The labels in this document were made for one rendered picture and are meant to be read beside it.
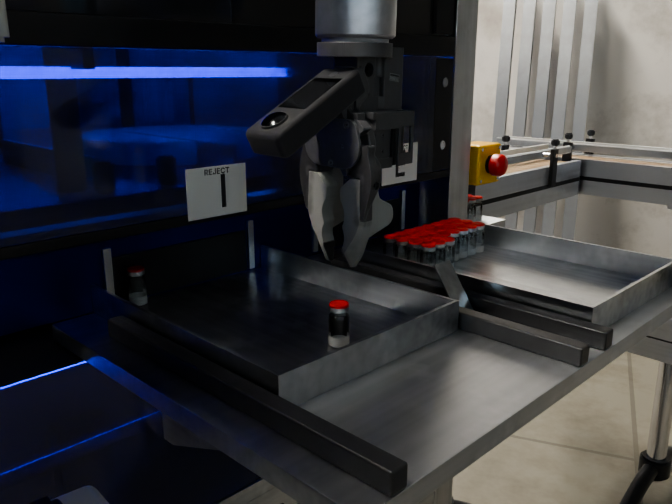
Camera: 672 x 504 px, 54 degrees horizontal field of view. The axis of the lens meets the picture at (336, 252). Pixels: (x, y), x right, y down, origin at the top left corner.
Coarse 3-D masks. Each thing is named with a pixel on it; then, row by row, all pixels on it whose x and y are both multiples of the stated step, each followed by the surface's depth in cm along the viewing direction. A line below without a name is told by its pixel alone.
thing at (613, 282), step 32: (384, 256) 90; (480, 256) 101; (512, 256) 101; (544, 256) 101; (576, 256) 97; (608, 256) 94; (640, 256) 91; (480, 288) 80; (512, 288) 76; (544, 288) 86; (576, 288) 86; (608, 288) 86; (640, 288) 79; (608, 320) 74
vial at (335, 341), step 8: (336, 312) 67; (344, 312) 67; (328, 320) 68; (336, 320) 67; (344, 320) 67; (328, 328) 68; (336, 328) 67; (344, 328) 67; (328, 336) 68; (336, 336) 67; (344, 336) 67; (336, 344) 68; (344, 344) 68
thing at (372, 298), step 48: (96, 288) 76; (192, 288) 86; (240, 288) 86; (288, 288) 86; (336, 288) 85; (384, 288) 79; (192, 336) 63; (240, 336) 71; (288, 336) 71; (384, 336) 64; (432, 336) 70; (288, 384) 55; (336, 384) 60
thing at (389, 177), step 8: (408, 144) 102; (416, 144) 103; (416, 152) 103; (416, 160) 104; (384, 168) 99; (392, 168) 100; (400, 168) 101; (408, 168) 103; (416, 168) 104; (384, 176) 99; (392, 176) 100; (400, 176) 102; (408, 176) 103; (416, 176) 105; (384, 184) 99
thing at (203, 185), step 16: (192, 176) 75; (208, 176) 77; (240, 176) 80; (192, 192) 75; (208, 192) 77; (240, 192) 80; (192, 208) 76; (208, 208) 77; (224, 208) 79; (240, 208) 81
